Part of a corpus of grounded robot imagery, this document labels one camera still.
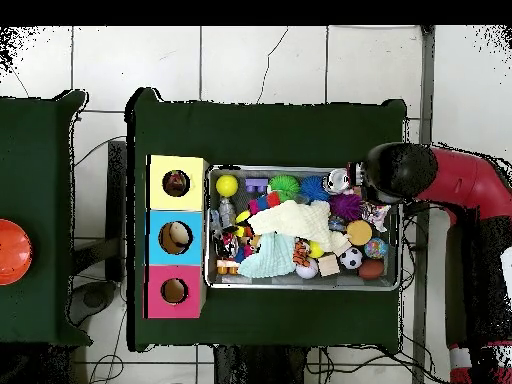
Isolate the green spiky ball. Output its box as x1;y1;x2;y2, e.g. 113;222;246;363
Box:
267;174;301;202

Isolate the white colourful patterned cloth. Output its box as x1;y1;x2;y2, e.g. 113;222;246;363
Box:
360;200;393;234

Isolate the blue spiky ball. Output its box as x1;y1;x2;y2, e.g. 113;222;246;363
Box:
299;175;332;202

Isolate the globe print ball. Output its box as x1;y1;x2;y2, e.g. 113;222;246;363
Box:
363;237;390;260

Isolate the wooden box with three holes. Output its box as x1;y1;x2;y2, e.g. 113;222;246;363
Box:
143;154;209;320

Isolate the purple spiky toy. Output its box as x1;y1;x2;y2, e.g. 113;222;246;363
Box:
328;192;364;222

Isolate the orange bowl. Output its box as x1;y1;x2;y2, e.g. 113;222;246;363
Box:
0;218;34;286

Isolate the yellow ball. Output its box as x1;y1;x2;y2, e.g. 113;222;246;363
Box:
214;174;240;198

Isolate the silver mesh bin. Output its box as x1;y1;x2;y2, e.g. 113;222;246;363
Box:
203;164;404;292

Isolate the peach foam ball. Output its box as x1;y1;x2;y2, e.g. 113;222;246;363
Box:
345;219;374;247

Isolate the dark green table cloth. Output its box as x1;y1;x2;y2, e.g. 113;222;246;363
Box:
0;89;93;346
125;87;408;353

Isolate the cream knitted cloth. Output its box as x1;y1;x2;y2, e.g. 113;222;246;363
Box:
247;198;352;254

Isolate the mint green cloth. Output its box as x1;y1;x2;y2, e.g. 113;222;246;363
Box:
237;232;298;280

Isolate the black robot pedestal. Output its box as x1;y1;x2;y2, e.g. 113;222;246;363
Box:
213;344;309;384

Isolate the small soccer ball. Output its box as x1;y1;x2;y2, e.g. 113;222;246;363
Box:
339;246;364;270

